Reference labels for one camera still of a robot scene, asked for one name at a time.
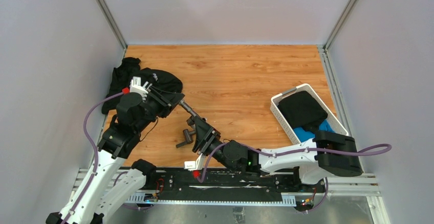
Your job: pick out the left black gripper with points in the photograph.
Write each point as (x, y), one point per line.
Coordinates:
(167, 101)

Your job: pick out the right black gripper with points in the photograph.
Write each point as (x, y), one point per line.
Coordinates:
(202, 129)

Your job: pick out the grey faucet with lever handle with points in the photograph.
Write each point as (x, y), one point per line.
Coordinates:
(193, 115)

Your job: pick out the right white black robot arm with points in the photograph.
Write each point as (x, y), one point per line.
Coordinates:
(324, 155)

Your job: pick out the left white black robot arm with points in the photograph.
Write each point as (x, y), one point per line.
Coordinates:
(93, 202)

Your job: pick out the black cloth with white print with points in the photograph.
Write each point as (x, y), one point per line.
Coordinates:
(130, 72)

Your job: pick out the black cloth in basket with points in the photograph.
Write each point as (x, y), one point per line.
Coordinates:
(302, 110)

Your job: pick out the white plastic basket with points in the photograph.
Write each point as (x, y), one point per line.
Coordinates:
(298, 135)

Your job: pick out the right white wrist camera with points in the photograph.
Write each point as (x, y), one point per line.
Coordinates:
(197, 164)

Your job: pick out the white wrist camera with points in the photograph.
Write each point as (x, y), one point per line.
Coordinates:
(142, 89)
(197, 164)

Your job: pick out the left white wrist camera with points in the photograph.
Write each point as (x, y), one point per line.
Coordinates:
(142, 89)

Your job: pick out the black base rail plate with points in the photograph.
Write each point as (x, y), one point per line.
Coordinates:
(176, 186)

